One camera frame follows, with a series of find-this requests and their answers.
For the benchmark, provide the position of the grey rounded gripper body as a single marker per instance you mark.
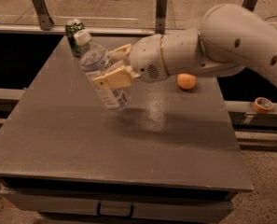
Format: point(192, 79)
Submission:
point(146, 58)

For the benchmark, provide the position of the grey drawer with handle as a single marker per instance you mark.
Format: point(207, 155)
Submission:
point(53, 207)

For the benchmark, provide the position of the metal railing bracket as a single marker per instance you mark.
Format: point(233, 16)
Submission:
point(160, 21)
point(249, 4)
point(44, 19)

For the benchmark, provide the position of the right metal railing bracket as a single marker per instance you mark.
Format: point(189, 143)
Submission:
point(249, 4)

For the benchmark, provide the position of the orange tape roll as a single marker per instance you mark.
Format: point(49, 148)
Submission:
point(262, 105)

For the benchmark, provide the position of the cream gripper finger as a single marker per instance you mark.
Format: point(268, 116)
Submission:
point(120, 53)
point(122, 77)

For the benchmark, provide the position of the left metal railing bracket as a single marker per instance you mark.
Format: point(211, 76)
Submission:
point(44, 19)

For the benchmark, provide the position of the orange fruit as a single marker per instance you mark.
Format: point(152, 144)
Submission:
point(186, 81)

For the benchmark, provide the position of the green soda can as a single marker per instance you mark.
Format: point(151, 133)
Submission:
point(72, 27)

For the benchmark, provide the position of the clear plastic water bottle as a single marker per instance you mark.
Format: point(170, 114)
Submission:
point(94, 61)

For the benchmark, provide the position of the middle metal railing bracket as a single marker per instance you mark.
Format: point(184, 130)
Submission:
point(160, 21)

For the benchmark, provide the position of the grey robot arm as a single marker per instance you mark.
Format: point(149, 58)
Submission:
point(229, 39)

